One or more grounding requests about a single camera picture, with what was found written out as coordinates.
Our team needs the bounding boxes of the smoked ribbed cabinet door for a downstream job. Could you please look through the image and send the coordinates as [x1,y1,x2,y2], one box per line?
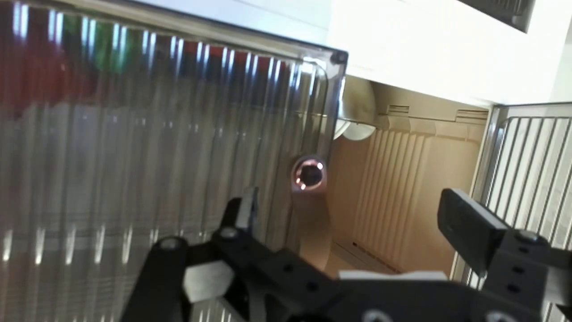
[0,0,350,322]
[449,102,572,322]
[458,0,538,36]

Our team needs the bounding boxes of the white stackable cabinet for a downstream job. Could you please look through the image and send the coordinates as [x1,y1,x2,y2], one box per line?
[309,0,565,74]
[59,0,572,283]

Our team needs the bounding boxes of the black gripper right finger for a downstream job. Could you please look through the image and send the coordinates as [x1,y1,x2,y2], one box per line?
[438,188,572,322]

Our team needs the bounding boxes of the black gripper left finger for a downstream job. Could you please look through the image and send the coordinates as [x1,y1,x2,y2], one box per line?
[122,186,343,322]

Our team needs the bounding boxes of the copper door handle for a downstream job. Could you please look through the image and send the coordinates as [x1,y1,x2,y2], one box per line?
[288,152,336,274]

